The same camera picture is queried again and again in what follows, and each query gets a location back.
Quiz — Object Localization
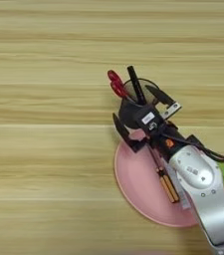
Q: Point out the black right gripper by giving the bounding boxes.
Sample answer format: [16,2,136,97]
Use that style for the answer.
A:
[112,84,204,162]

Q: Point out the red handled scissors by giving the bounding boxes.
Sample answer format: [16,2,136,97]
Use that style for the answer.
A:
[107,69,136,103]

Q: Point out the black mesh pen cup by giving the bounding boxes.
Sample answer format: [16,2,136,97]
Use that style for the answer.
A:
[117,78,162,130]

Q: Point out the black marker pen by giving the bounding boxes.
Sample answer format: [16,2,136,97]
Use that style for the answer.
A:
[126,65,148,106]

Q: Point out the pink oval plate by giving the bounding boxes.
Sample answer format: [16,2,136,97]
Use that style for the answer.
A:
[113,128,200,229]

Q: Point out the yellow handled screwdriver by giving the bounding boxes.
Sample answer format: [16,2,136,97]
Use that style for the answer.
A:
[147,145,181,204]

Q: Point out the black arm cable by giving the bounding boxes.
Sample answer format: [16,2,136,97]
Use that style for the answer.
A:
[161,130,224,163]

